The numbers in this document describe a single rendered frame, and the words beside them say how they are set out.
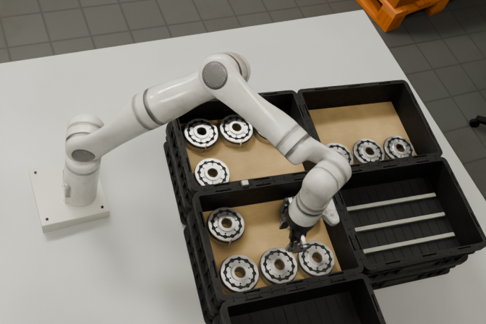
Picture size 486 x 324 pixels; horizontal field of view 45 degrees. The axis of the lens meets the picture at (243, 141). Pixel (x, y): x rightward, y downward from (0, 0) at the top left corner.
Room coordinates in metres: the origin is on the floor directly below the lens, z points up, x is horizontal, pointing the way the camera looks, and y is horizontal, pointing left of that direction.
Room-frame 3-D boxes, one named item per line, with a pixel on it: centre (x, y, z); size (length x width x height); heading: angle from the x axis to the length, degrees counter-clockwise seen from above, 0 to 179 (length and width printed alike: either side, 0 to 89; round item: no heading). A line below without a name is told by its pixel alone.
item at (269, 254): (0.68, -0.21, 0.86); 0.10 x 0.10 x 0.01
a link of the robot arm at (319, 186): (0.70, -0.19, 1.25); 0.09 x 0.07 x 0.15; 156
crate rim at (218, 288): (0.74, -0.17, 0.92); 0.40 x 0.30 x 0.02; 123
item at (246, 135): (1.06, 0.03, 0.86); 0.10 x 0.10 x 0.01
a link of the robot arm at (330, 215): (0.72, -0.21, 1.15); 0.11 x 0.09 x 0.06; 122
